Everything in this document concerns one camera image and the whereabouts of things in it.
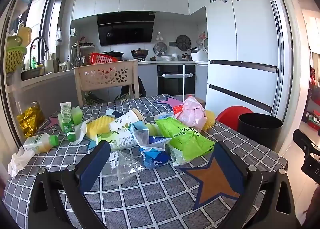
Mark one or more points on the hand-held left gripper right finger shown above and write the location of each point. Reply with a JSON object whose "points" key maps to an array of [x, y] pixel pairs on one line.
{"points": [[227, 166]]}

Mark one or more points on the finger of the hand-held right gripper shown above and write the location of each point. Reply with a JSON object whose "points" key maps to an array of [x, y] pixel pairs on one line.
{"points": [[303, 141]]}

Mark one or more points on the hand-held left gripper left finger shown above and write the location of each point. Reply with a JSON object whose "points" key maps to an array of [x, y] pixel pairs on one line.
{"points": [[95, 164]]}

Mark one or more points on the clear plastic bag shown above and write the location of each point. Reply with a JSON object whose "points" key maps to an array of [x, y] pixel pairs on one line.
{"points": [[122, 166]]}

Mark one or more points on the yellow dimpled sponge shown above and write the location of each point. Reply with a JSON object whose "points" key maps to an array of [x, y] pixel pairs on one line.
{"points": [[98, 127], [210, 119]]}

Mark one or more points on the white plastic wrapper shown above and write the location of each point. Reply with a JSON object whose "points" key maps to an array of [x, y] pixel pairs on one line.
{"points": [[81, 129]]}

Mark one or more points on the black trash bin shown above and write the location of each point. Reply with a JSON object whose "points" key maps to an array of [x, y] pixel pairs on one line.
{"points": [[260, 134]]}

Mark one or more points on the white leaf print paper cup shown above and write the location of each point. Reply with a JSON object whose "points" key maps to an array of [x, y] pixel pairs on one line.
{"points": [[123, 121]]}

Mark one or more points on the green plastic bag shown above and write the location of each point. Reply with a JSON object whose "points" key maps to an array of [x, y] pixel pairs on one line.
{"points": [[182, 139]]}

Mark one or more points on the light blue white carton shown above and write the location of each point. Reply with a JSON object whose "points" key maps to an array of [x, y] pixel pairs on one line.
{"points": [[138, 134]]}

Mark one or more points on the white green squeeze tube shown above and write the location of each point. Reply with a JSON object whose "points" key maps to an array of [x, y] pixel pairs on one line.
{"points": [[66, 119]]}

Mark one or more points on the dark blue wrapper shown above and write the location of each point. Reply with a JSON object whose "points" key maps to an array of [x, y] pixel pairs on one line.
{"points": [[155, 154]]}

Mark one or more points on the green capped juice bottle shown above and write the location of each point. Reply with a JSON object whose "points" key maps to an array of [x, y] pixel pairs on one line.
{"points": [[37, 142]]}

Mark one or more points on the pink plastic bag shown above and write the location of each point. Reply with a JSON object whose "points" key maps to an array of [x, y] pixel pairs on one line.
{"points": [[191, 115]]}

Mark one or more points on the red wrapper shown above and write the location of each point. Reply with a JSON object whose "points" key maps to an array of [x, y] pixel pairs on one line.
{"points": [[178, 108]]}

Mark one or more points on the red stool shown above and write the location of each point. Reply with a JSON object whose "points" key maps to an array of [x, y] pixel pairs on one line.
{"points": [[227, 116]]}

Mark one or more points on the red printed bag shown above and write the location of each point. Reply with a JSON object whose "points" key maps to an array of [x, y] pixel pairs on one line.
{"points": [[315, 84]]}

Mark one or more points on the grey checked star tablecloth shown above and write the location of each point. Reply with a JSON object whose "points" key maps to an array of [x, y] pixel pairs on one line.
{"points": [[150, 194]]}

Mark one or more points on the green leafy vegetables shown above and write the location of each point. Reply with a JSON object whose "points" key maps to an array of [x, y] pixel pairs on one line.
{"points": [[125, 96], [95, 97]]}

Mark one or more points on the crumpled white tissue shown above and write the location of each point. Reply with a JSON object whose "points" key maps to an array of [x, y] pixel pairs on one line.
{"points": [[17, 162]]}

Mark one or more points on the gold foil bag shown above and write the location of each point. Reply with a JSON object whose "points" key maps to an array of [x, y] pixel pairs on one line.
{"points": [[30, 121]]}

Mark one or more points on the beige perforated chair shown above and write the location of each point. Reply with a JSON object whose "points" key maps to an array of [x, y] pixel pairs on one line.
{"points": [[105, 76]]}

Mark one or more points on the black bag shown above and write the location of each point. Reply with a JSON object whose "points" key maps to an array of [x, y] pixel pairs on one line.
{"points": [[141, 86]]}

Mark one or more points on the white pole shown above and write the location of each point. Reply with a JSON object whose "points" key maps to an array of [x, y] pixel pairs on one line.
{"points": [[183, 81]]}

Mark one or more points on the black built-in oven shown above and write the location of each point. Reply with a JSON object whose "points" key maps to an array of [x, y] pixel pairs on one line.
{"points": [[175, 84]]}

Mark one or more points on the red plastic basket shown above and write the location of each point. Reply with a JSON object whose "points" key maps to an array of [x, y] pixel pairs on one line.
{"points": [[100, 59]]}

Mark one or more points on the glass kettle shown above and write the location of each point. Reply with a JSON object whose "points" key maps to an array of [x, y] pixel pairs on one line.
{"points": [[76, 55]]}

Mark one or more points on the black wok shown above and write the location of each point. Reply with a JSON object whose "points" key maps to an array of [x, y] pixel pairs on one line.
{"points": [[112, 53]]}

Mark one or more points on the white rice cooker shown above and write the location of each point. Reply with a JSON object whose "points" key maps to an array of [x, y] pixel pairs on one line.
{"points": [[198, 55]]}

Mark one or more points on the green dish soap bottle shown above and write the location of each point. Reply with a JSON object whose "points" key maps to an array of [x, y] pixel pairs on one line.
{"points": [[33, 62]]}

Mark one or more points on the dark cooking pot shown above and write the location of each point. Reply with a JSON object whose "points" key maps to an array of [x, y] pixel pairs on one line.
{"points": [[139, 52]]}

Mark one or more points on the white bowl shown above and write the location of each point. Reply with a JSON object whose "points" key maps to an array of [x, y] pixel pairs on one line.
{"points": [[166, 57]]}

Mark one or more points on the black round hanging pan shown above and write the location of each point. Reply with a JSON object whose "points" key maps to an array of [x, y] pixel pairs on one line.
{"points": [[183, 42]]}

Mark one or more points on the green plastic colander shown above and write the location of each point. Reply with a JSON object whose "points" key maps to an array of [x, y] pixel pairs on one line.
{"points": [[15, 59]]}

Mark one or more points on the white hanging plastic bag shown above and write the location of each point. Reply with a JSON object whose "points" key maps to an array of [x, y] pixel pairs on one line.
{"points": [[58, 35]]}

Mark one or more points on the white refrigerator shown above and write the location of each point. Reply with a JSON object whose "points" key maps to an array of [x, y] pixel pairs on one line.
{"points": [[225, 31]]}

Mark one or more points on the metal kitchen faucet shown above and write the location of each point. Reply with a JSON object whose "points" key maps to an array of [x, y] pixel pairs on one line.
{"points": [[37, 40]]}

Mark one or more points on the black range hood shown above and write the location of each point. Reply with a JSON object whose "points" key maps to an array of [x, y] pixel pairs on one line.
{"points": [[125, 29]]}

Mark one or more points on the pale yellow plastic scoop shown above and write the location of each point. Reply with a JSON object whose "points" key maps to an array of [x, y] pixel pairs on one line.
{"points": [[24, 34]]}

